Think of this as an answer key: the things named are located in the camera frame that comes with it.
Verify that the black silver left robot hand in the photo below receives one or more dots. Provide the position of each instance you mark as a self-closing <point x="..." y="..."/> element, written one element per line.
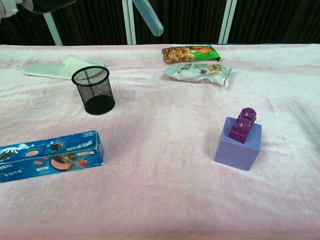
<point x="47" y="5"/>

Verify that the transparent test tube white cap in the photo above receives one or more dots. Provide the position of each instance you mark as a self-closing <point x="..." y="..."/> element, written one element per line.
<point x="150" y="17"/>

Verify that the black mesh pen holder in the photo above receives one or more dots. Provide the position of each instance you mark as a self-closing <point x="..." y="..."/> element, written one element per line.
<point x="98" y="102"/>

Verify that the white slipper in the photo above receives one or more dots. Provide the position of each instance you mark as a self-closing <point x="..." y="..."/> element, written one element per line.
<point x="50" y="68"/>

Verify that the black curtain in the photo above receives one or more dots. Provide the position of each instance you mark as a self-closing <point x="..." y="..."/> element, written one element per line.
<point x="190" y="20"/>

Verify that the blue Oreo cookie box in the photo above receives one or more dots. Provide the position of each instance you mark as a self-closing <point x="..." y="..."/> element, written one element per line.
<point x="50" y="157"/>

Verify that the orange green snack bag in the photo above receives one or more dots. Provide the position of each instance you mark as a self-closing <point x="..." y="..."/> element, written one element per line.
<point x="192" y="53"/>

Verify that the white snack bag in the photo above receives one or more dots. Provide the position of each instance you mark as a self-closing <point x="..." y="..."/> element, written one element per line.
<point x="197" y="72"/>

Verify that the pink fluffy tablecloth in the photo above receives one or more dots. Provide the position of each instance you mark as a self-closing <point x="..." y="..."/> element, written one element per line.
<point x="160" y="190"/>

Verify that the purple two-stud toy brick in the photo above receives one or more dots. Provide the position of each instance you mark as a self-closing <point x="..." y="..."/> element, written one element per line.
<point x="241" y="126"/>

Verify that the lavender cube block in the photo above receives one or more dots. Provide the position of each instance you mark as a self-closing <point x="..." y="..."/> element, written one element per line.
<point x="237" y="152"/>

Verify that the slanted white frame post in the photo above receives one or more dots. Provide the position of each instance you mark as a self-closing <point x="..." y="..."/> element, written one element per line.
<point x="53" y="28"/>

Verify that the double white frame post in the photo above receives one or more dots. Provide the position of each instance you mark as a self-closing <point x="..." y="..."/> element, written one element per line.
<point x="129" y="22"/>

